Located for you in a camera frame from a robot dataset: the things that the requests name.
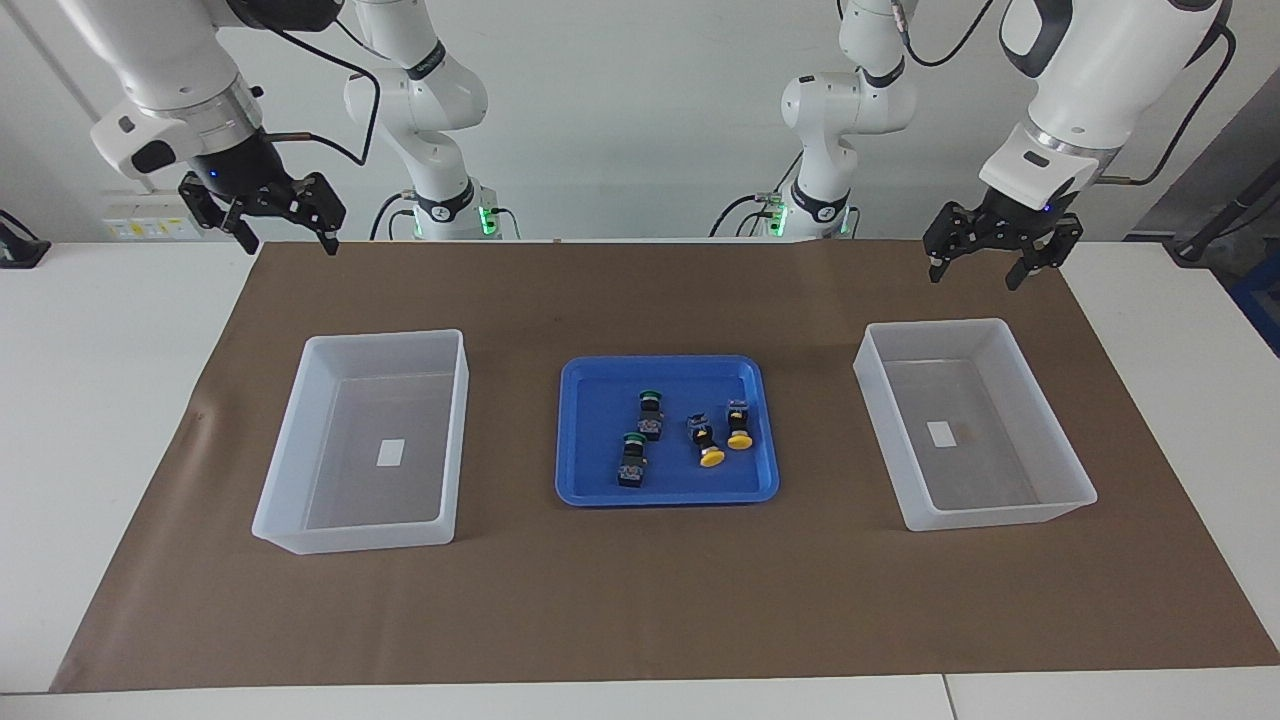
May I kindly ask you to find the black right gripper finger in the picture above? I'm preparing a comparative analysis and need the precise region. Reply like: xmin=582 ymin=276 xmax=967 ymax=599
xmin=270 ymin=172 xmax=348 ymax=256
xmin=178 ymin=172 xmax=261 ymax=256

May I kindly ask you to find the blue plastic tray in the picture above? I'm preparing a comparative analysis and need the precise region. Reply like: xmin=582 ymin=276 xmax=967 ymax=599
xmin=555 ymin=355 xmax=781 ymax=508

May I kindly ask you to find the blue crate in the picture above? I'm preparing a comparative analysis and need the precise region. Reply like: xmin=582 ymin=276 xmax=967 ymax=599
xmin=1228 ymin=262 xmax=1280 ymax=356

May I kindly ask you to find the translucent white plastic box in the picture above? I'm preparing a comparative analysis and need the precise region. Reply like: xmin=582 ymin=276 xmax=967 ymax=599
xmin=251 ymin=329 xmax=470 ymax=556
xmin=853 ymin=318 xmax=1099 ymax=532

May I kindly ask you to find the black base cable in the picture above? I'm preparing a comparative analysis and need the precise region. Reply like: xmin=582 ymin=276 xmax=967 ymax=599
xmin=368 ymin=192 xmax=411 ymax=241
xmin=708 ymin=190 xmax=791 ymax=239

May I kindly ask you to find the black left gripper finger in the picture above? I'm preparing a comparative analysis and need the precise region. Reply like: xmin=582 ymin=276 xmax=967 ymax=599
xmin=1004 ymin=212 xmax=1085 ymax=292
xmin=922 ymin=200 xmax=986 ymax=285

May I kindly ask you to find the black pole stand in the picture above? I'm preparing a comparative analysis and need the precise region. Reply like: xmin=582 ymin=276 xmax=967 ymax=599
xmin=1170 ymin=165 xmax=1280 ymax=266

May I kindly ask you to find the black clamp stand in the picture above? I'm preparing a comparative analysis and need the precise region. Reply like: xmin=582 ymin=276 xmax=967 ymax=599
xmin=0 ymin=208 xmax=53 ymax=269

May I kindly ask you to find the white wall socket panel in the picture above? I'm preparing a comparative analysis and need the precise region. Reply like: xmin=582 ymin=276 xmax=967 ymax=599
xmin=103 ymin=195 xmax=198 ymax=241

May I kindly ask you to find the brown paper table mat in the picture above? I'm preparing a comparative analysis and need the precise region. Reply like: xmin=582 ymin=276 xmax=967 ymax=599
xmin=50 ymin=238 xmax=1280 ymax=693

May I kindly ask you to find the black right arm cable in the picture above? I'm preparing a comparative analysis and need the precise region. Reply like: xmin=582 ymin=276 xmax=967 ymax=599
xmin=225 ymin=0 xmax=383 ymax=169

